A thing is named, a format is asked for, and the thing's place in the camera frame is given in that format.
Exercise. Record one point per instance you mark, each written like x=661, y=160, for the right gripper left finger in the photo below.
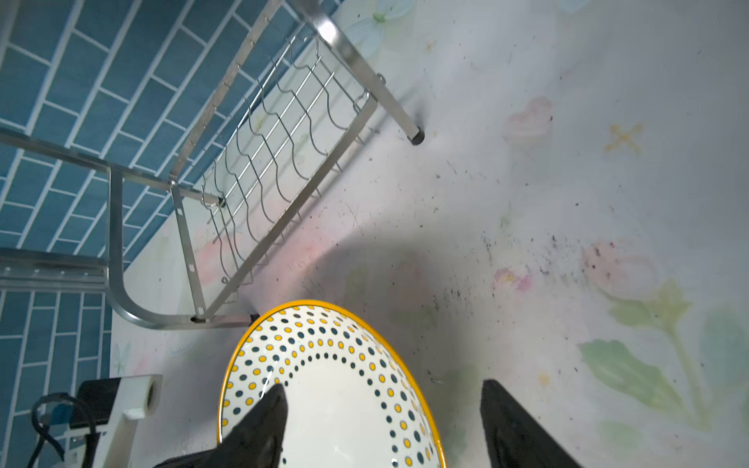
x=256, y=441

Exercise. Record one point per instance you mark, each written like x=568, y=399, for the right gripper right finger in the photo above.
x=513, y=437

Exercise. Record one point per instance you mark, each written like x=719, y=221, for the yellow rimmed polka dot plate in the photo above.
x=352, y=402

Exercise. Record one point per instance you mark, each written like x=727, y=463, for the silver metal dish rack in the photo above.
x=316, y=99

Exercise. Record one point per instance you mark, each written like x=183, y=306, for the right corner aluminium post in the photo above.
x=32, y=271

